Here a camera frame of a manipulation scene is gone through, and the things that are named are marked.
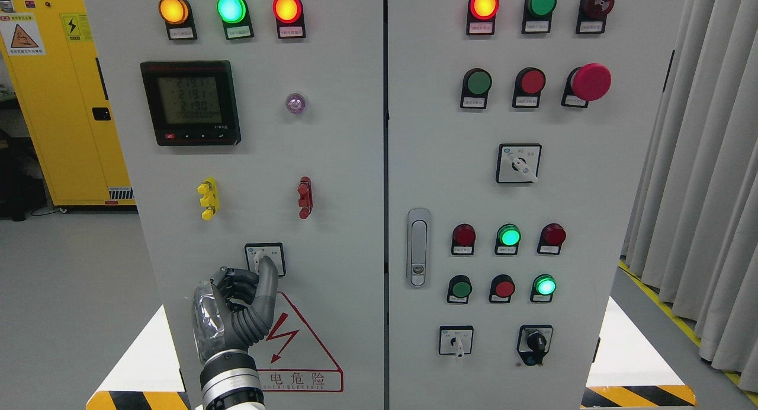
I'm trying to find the dark red buzzer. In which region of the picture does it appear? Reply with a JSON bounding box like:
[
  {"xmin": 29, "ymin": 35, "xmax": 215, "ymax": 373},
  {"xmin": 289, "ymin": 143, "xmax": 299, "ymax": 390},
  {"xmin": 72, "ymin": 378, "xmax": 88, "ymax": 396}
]
[{"xmin": 576, "ymin": 0, "xmax": 615, "ymax": 34}]

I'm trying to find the dark red indicator middle right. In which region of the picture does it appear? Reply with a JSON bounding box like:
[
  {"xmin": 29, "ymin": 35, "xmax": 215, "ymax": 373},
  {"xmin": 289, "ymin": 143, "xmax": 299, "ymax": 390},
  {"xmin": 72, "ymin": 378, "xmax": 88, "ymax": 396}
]
[{"xmin": 537, "ymin": 223, "xmax": 567, "ymax": 255}]

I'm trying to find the red terminal connector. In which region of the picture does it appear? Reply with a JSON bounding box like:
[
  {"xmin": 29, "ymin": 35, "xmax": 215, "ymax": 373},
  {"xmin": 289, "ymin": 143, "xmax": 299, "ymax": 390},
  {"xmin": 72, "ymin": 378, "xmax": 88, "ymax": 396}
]
[{"xmin": 296, "ymin": 176, "xmax": 314, "ymax": 219}]

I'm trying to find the green push button upper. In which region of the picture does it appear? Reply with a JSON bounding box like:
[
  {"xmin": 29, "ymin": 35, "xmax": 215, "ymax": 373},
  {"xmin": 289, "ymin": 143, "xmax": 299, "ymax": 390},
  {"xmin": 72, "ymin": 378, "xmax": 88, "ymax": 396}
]
[{"xmin": 460, "ymin": 68, "xmax": 492, "ymax": 110}]

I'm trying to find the grey curtain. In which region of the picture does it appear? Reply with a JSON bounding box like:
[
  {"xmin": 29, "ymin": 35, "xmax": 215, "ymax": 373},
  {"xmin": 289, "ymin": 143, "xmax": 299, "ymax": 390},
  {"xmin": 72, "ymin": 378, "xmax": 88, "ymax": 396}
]
[{"xmin": 624, "ymin": 0, "xmax": 757, "ymax": 391}]

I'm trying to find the red emergency stop mushroom button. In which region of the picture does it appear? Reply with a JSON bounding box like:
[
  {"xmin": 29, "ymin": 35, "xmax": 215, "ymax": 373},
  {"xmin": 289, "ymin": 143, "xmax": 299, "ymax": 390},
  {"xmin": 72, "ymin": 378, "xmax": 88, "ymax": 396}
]
[{"xmin": 561, "ymin": 63, "xmax": 612, "ymax": 108}]

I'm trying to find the silver cabinet door handle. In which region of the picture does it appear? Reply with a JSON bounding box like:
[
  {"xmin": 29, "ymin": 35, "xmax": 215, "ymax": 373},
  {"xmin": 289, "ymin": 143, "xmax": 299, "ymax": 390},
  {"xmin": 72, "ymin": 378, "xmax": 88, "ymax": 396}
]
[{"xmin": 406, "ymin": 208, "xmax": 431, "ymax": 287}]

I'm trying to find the red electric hazard warning sticker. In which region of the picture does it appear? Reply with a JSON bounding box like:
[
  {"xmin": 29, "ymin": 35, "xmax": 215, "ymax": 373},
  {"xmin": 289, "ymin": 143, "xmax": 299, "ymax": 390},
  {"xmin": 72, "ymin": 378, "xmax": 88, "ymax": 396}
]
[{"xmin": 250, "ymin": 292, "xmax": 343, "ymax": 393}]

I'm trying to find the grey electrical control cabinet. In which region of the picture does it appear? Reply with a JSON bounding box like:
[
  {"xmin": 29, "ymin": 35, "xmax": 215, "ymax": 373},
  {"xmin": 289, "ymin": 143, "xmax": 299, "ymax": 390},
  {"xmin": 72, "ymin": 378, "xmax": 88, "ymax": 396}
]
[{"xmin": 84, "ymin": 0, "xmax": 685, "ymax": 409}]

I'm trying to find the red lit indicator right door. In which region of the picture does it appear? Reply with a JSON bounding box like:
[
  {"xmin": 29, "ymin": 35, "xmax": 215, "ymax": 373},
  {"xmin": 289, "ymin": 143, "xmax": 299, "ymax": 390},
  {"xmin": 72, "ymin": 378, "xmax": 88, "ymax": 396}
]
[{"xmin": 465, "ymin": 0, "xmax": 500, "ymax": 36}]

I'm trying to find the yellow terminal connector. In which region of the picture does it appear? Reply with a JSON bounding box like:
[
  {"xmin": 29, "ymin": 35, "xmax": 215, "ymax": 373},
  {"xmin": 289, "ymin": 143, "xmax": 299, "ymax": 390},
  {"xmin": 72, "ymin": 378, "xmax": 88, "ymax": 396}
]
[{"xmin": 197, "ymin": 177, "xmax": 219, "ymax": 221}]

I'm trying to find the black digital power meter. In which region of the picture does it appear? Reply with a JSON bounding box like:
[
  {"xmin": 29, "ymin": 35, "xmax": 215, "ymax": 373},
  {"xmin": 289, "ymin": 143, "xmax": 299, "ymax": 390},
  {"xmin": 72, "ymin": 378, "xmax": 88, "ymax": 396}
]
[{"xmin": 140, "ymin": 60, "xmax": 241, "ymax": 146}]

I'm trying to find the green indicator light top left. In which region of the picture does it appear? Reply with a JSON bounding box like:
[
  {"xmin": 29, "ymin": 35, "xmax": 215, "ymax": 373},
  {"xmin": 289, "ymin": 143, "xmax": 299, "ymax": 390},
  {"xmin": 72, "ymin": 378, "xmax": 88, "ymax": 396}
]
[{"xmin": 216, "ymin": 0, "xmax": 255, "ymax": 40}]

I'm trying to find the red push button upper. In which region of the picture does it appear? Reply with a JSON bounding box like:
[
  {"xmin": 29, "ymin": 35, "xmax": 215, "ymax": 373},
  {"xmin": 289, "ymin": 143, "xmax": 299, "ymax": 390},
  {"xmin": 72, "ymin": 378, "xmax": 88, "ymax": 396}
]
[{"xmin": 512, "ymin": 67, "xmax": 546, "ymax": 108}]

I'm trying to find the white rotary switch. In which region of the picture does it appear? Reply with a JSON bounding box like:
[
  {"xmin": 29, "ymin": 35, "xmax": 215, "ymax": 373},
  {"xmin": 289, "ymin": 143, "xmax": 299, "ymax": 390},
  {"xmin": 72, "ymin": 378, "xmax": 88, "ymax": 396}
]
[
  {"xmin": 438, "ymin": 325, "xmax": 474, "ymax": 359},
  {"xmin": 495, "ymin": 143, "xmax": 542, "ymax": 185}
]

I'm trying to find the dark red indicator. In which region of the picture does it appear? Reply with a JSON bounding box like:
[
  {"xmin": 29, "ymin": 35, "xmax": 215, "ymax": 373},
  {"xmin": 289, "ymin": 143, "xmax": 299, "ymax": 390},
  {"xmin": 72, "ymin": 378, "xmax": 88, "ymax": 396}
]
[
  {"xmin": 451, "ymin": 223, "xmax": 476, "ymax": 256},
  {"xmin": 537, "ymin": 223, "xmax": 567, "ymax": 255}
]

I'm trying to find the yellow safety storage cabinet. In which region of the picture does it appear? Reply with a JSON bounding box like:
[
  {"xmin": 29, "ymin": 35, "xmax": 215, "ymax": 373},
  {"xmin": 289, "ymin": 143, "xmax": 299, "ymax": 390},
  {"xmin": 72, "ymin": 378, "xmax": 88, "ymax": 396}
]
[{"xmin": 2, "ymin": 0, "xmax": 135, "ymax": 206}]

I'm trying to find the green lit indicator middle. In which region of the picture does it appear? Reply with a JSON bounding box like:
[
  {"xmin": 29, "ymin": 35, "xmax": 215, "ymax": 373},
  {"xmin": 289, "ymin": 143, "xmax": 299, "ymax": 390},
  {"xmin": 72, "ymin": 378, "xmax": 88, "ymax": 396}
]
[{"xmin": 494, "ymin": 223, "xmax": 522, "ymax": 255}]

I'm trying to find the green unlit indicator top right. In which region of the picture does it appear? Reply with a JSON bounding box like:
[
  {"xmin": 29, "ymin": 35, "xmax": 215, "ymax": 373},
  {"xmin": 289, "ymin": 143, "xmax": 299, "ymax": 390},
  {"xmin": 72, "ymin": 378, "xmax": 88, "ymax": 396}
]
[{"xmin": 521, "ymin": 0, "xmax": 557, "ymax": 34}]

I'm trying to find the black selector knob switch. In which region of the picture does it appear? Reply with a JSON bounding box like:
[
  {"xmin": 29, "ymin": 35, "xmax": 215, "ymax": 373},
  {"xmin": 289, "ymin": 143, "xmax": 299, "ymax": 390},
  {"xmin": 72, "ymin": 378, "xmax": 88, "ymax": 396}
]
[{"xmin": 516, "ymin": 325, "xmax": 553, "ymax": 366}]

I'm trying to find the red push button lower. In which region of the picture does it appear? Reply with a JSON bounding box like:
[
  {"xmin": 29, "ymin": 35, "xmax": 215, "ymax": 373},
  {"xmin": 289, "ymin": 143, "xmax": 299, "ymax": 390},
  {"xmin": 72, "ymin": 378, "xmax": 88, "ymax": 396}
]
[{"xmin": 489, "ymin": 274, "xmax": 515, "ymax": 304}]

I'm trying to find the red indicator light top left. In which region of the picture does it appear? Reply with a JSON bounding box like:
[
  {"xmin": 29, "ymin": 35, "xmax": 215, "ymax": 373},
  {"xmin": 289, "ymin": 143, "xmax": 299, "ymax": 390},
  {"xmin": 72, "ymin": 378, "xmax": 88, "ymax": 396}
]
[{"xmin": 272, "ymin": 0, "xmax": 306, "ymax": 39}]

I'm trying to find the white rotary switch upper right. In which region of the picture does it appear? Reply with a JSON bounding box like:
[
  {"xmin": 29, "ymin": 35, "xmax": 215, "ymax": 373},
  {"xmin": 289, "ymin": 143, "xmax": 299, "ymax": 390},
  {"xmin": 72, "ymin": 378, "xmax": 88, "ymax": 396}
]
[{"xmin": 495, "ymin": 143, "xmax": 542, "ymax": 185}]

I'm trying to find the dark red indicator middle left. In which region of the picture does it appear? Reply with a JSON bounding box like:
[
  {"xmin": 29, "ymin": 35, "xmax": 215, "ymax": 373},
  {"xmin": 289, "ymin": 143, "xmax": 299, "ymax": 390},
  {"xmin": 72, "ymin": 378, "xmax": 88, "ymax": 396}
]
[{"xmin": 451, "ymin": 223, "xmax": 476, "ymax": 256}]

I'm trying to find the red push button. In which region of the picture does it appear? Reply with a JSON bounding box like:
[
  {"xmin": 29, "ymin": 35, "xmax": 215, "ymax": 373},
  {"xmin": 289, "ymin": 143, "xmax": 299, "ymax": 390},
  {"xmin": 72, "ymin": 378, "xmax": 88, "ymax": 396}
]
[
  {"xmin": 512, "ymin": 67, "xmax": 546, "ymax": 108},
  {"xmin": 489, "ymin": 274, "xmax": 515, "ymax": 304}
]

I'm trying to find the amber indicator light top left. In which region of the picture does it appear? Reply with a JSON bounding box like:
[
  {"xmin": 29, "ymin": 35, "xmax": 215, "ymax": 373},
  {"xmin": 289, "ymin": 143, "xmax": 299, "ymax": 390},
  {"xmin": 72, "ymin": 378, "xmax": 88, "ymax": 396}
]
[{"xmin": 159, "ymin": 0, "xmax": 197, "ymax": 40}]

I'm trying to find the white rotary switch lower right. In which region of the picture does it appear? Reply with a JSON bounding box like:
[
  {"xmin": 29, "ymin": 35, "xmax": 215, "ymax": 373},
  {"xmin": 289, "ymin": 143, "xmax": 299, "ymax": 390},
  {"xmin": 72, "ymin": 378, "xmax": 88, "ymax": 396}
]
[{"xmin": 438, "ymin": 325, "xmax": 474, "ymax": 359}]

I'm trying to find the white rotary switch door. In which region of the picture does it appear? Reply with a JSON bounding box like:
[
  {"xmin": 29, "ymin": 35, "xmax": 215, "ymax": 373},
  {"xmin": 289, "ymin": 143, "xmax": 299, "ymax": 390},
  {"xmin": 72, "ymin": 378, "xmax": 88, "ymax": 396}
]
[{"xmin": 244, "ymin": 242, "xmax": 286, "ymax": 278}]

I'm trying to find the grey robotic humanoid hand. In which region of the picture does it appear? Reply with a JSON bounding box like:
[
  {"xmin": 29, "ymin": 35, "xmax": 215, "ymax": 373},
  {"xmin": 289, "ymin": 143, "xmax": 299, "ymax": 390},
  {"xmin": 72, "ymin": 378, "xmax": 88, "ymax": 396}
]
[{"xmin": 193, "ymin": 255, "xmax": 278, "ymax": 364}]

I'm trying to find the small clear purple lamp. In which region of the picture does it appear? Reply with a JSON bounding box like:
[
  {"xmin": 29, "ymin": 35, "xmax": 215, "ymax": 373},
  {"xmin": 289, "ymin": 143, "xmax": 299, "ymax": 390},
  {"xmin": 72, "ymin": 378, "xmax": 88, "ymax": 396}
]
[{"xmin": 286, "ymin": 92, "xmax": 307, "ymax": 115}]

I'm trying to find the green lit push button lower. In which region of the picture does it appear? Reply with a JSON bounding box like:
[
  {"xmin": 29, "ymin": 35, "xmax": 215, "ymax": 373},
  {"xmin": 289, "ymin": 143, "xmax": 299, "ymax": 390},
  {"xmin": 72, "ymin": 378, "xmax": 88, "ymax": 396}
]
[{"xmin": 530, "ymin": 273, "xmax": 557, "ymax": 303}]

